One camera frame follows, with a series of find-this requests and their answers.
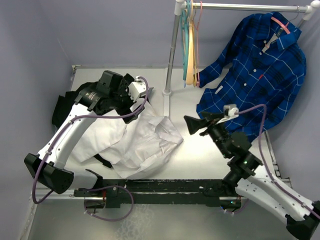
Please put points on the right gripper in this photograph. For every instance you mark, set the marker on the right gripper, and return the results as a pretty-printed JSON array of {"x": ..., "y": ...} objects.
[{"x": 194, "y": 124}]

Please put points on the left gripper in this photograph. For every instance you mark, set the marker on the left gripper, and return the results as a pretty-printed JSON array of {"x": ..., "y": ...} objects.
[{"x": 127, "y": 111}]

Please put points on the white shirt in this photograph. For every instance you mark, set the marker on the white shirt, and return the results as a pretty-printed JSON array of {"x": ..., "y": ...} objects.
[{"x": 135, "y": 150}]

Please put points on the pink wire hanger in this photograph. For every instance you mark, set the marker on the pink wire hanger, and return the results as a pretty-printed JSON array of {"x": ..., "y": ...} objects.
[{"x": 196, "y": 48}]

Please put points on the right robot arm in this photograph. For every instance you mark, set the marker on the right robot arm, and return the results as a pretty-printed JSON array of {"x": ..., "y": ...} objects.
[{"x": 251, "y": 177}]

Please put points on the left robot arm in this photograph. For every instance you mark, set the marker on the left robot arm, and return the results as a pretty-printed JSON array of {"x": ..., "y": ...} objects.
[{"x": 59, "y": 180}]

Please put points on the grey shirt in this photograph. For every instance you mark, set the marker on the grey shirt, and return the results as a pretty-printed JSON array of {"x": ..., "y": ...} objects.
[{"x": 150, "y": 91}]

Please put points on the wooden hanger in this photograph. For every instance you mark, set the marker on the wooden hanger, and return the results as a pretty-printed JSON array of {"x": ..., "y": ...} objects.
[{"x": 191, "y": 78}]

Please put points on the blue plaid shirt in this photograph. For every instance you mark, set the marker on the blue plaid shirt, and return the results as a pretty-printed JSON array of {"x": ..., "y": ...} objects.
[{"x": 263, "y": 83}]

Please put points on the pink plastic hanger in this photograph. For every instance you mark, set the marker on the pink plastic hanger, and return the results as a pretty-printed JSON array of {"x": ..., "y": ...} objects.
[{"x": 283, "y": 28}]

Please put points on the metal clothes rack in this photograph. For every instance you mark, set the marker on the metal clothes rack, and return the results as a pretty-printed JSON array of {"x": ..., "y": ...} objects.
[{"x": 184, "y": 5}]

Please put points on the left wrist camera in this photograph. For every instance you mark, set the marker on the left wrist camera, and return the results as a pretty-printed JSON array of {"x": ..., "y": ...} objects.
[{"x": 137, "y": 88}]

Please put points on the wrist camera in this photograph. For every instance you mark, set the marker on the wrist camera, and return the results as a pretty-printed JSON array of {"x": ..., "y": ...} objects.
[
  {"x": 137, "y": 88},
  {"x": 230, "y": 112}
]

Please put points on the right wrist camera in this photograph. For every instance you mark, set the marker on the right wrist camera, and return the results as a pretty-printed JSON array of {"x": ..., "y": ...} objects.
[{"x": 230, "y": 112}]

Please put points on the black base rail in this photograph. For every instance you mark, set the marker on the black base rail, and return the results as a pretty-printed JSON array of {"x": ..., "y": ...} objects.
[{"x": 112, "y": 193}]

